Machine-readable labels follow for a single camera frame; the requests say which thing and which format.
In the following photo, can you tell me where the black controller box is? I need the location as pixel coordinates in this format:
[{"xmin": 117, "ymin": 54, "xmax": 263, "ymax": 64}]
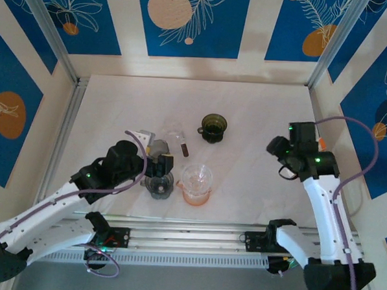
[
  {"xmin": 82, "ymin": 245, "xmax": 111, "ymax": 271},
  {"xmin": 266, "ymin": 255, "xmax": 301, "ymax": 277}
]

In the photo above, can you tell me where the clear glass dripper brown handle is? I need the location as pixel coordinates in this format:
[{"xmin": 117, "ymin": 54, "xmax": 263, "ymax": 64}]
[{"xmin": 162, "ymin": 119, "xmax": 191, "ymax": 158}]

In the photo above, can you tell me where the grey slotted cable duct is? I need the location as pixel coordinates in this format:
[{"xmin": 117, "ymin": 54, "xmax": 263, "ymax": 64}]
[{"xmin": 44, "ymin": 245, "xmax": 270, "ymax": 274}]

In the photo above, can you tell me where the aluminium side rail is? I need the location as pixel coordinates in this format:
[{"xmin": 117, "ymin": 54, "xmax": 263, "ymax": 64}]
[{"xmin": 36, "ymin": 77, "xmax": 89, "ymax": 208}]

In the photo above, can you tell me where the aluminium front mounting rail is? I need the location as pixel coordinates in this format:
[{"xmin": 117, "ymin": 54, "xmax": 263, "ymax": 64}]
[{"xmin": 58, "ymin": 209, "xmax": 368, "ymax": 261}]

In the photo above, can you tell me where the aluminium frame post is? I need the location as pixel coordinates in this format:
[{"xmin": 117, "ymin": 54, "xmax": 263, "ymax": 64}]
[
  {"xmin": 306, "ymin": 0, "xmax": 366, "ymax": 93},
  {"xmin": 13, "ymin": 0, "xmax": 84, "ymax": 85}
]

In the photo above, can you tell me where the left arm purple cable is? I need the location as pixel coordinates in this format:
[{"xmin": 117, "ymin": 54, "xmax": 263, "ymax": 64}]
[{"xmin": 0, "ymin": 123, "xmax": 150, "ymax": 282}]

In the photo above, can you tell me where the dark green coffee dripper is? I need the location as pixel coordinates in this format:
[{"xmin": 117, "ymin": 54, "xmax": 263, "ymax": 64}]
[{"xmin": 196, "ymin": 112, "xmax": 229, "ymax": 145}]

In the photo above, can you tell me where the orange glass carafe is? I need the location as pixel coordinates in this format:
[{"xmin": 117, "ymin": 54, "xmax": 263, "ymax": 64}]
[{"xmin": 176, "ymin": 179, "xmax": 214, "ymax": 208}]

